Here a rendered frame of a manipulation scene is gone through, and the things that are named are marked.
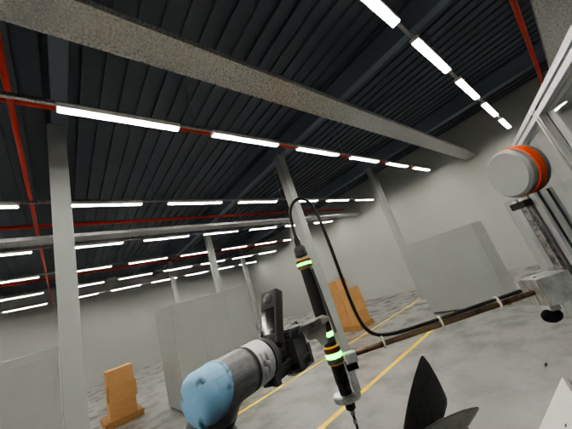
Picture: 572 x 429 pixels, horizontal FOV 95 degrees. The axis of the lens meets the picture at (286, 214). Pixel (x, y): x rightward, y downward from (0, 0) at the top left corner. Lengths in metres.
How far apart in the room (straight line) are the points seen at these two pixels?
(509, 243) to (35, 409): 13.68
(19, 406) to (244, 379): 6.17
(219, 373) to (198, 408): 0.05
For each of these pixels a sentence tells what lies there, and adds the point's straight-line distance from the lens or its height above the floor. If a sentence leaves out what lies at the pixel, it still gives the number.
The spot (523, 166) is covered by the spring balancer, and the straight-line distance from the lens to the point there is 1.03.
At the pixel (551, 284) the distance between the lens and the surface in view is 1.00.
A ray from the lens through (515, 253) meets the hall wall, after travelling 12.90.
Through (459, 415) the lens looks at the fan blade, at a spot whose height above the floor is 1.41.
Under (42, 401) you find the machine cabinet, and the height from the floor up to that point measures 1.28.
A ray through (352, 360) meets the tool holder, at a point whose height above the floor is 1.54.
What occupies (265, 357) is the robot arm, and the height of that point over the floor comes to 1.65.
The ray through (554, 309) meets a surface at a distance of 1.03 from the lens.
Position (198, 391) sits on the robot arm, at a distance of 0.46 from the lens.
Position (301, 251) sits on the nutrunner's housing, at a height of 1.84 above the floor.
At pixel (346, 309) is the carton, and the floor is 0.65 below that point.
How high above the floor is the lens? 1.75
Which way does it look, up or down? 16 degrees up
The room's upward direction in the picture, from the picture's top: 18 degrees counter-clockwise
